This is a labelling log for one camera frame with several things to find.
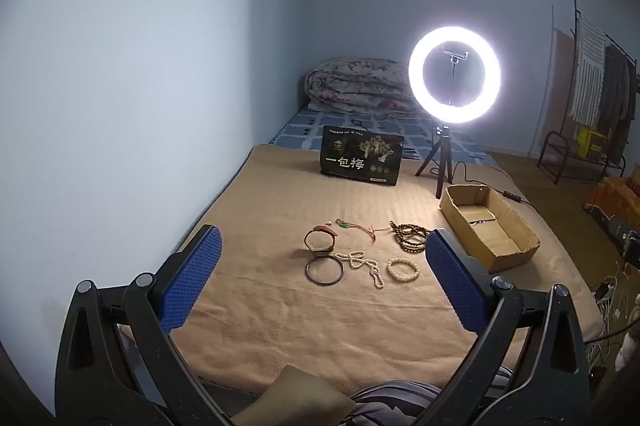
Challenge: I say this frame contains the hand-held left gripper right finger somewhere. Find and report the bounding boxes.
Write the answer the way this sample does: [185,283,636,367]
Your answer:
[424,229,603,426]

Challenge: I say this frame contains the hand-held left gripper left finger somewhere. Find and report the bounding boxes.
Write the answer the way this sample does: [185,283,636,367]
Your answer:
[54,225,236,426]

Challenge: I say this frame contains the cardboard box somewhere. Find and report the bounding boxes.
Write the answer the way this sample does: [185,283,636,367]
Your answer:
[439,184,542,276]

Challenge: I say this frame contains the brown bead necklace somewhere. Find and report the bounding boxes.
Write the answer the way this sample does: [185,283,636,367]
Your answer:
[389,221,431,253]

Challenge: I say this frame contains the pearl bracelet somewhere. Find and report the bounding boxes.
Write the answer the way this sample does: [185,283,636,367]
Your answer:
[386,257,420,283]

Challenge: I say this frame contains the pearl necklace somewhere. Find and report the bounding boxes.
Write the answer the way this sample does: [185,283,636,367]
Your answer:
[334,250,385,291]

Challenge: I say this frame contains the dark bangle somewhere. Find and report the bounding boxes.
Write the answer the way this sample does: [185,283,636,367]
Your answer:
[306,255,345,284]

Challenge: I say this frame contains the red strap watch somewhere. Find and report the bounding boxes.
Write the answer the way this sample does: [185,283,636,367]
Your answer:
[305,226,339,255]

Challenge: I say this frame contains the orange box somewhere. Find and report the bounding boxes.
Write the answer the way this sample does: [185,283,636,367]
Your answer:
[585,176,640,227]

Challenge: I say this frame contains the tan blanket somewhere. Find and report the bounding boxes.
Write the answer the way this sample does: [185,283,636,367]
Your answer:
[117,143,603,399]

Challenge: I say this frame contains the yellow box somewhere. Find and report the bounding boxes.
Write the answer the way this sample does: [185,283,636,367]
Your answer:
[575,126,607,157]

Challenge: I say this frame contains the black tripod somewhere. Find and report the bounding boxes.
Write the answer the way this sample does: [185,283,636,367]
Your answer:
[415,123,453,199]

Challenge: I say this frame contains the person's striped clothing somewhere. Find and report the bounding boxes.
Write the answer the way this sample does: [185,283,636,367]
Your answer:
[350,381,511,426]

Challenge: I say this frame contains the black printed bag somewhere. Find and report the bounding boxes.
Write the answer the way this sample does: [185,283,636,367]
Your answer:
[318,125,404,186]

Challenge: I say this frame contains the tan folded cloth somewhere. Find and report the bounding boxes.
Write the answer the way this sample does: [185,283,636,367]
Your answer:
[232,365,356,426]

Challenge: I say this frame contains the dark hanging clothes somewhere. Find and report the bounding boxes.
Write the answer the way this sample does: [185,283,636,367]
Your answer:
[597,45,638,137]

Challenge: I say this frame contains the blue patterned bedsheet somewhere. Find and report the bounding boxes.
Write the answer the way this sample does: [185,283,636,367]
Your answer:
[270,106,501,167]

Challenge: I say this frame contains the striped hanging towel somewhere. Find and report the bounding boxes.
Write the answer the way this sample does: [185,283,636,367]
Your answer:
[569,14,607,127]

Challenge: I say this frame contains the folded floral quilt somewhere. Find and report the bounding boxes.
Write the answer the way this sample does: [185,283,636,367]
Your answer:
[305,57,426,113]

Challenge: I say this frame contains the phone holder on pole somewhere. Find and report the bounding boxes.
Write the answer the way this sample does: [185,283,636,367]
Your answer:
[443,46,471,107]

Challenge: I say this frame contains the black clothes rack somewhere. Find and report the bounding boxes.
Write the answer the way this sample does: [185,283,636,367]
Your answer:
[537,0,640,142]

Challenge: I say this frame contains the white cables and power strip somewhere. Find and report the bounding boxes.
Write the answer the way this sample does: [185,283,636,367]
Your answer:
[585,276,640,367]

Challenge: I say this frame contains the black power cable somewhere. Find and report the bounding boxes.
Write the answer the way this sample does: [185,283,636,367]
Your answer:
[450,163,538,212]

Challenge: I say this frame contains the green pendant red cord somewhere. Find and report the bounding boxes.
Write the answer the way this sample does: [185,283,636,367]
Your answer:
[335,217,393,238]

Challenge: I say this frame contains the white ring light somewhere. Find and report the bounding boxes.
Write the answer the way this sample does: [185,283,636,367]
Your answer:
[408,25,502,124]

